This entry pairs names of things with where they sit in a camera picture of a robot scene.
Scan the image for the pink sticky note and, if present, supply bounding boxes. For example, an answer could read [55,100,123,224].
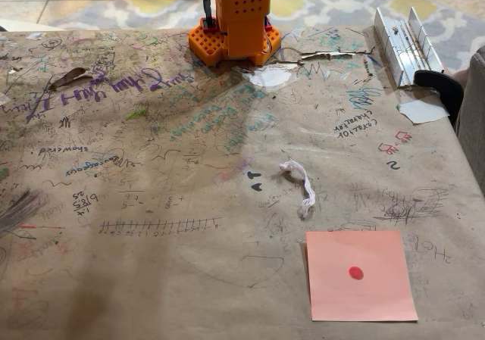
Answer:
[305,229,419,323]

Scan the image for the scribbled brown paper table cover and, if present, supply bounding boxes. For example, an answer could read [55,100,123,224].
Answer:
[0,24,485,340]

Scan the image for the black upright connector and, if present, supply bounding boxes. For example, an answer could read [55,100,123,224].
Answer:
[202,0,216,30]

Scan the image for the patterned grey yellow rug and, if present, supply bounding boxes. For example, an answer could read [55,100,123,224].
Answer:
[47,0,485,72]

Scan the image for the white paper scrap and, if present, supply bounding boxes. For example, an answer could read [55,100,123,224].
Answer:
[396,98,451,125]

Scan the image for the torn brown paper flap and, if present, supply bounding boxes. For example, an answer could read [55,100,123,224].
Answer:
[48,67,95,92]

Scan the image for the aluminium miter box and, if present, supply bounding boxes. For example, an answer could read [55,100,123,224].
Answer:
[374,5,445,89]

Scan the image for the black clamp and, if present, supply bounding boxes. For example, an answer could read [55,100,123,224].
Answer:
[413,69,465,127]

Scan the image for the grey upholstered chair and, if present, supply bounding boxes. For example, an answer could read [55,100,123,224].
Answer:
[453,44,485,198]

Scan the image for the white string bundle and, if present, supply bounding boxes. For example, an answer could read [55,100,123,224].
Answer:
[279,160,317,220]

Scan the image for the red white base wires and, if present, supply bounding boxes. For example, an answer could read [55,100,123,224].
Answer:
[263,24,274,56]

